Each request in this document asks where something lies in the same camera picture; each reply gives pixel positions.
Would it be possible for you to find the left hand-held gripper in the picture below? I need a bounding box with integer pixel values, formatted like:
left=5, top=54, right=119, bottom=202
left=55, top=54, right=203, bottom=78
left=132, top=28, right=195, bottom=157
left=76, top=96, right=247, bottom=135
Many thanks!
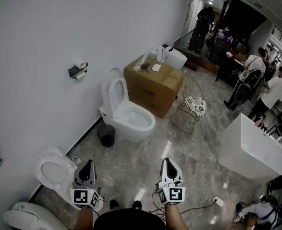
left=70, top=159, right=102, bottom=209

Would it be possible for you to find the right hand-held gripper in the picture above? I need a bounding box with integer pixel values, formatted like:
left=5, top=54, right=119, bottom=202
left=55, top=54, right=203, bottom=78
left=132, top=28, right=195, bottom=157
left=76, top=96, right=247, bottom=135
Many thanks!
left=157, top=157, right=186, bottom=206

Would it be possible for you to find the person's left forearm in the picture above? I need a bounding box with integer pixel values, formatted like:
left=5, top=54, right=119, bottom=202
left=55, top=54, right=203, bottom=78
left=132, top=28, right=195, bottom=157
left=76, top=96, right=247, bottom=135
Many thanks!
left=73, top=207, right=94, bottom=230

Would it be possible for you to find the person's right forearm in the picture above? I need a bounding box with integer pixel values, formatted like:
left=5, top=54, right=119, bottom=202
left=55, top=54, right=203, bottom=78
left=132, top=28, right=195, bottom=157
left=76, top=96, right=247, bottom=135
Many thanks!
left=164, top=204, right=189, bottom=230

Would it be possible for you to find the white toilet with tank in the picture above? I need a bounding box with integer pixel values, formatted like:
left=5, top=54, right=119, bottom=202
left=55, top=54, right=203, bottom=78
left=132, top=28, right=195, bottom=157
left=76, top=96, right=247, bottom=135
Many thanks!
left=34, top=146, right=84, bottom=210

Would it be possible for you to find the white toilet with raised lid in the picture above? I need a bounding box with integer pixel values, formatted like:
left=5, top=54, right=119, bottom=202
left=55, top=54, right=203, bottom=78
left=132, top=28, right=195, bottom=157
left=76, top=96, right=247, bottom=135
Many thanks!
left=99, top=67, right=156, bottom=142

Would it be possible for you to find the white rounded smart toilet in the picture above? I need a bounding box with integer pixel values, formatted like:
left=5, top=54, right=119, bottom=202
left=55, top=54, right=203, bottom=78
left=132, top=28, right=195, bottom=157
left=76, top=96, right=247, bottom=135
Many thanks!
left=2, top=201, right=67, bottom=230

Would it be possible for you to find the white boxy smart toilet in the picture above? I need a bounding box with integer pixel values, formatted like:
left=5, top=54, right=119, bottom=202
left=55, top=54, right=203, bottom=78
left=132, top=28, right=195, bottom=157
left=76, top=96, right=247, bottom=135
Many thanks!
left=147, top=46, right=188, bottom=70

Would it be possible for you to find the person's left black shoe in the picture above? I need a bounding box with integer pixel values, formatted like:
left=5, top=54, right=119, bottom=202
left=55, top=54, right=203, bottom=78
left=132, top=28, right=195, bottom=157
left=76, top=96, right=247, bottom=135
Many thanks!
left=109, top=199, right=120, bottom=211

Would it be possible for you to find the black mesh waste bin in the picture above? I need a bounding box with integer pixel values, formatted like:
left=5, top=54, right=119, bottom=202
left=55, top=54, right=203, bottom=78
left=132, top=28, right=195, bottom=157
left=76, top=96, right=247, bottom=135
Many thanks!
left=96, top=124, right=116, bottom=148

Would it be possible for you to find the person's black shirt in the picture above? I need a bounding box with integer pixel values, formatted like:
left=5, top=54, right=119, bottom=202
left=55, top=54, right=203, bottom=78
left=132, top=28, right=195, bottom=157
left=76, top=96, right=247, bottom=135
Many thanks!
left=93, top=207, right=170, bottom=230

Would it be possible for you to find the floral seat cushion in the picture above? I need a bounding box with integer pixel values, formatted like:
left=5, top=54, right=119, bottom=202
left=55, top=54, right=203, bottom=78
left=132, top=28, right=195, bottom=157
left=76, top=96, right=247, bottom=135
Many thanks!
left=184, top=96, right=208, bottom=118

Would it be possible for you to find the large brown cardboard box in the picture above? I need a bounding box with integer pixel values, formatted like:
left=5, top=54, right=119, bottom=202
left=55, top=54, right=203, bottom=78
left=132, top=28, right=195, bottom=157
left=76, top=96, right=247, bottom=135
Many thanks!
left=123, top=55, right=185, bottom=119

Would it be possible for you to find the dark wooden cabinet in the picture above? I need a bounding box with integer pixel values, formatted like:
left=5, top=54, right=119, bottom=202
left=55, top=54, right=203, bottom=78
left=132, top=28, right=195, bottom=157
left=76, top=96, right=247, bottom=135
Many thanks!
left=208, top=36, right=233, bottom=64

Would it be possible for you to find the gold wire chair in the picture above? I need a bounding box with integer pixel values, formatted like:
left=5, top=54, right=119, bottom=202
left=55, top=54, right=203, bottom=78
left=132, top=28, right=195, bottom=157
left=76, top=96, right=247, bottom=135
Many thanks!
left=169, top=78, right=208, bottom=135

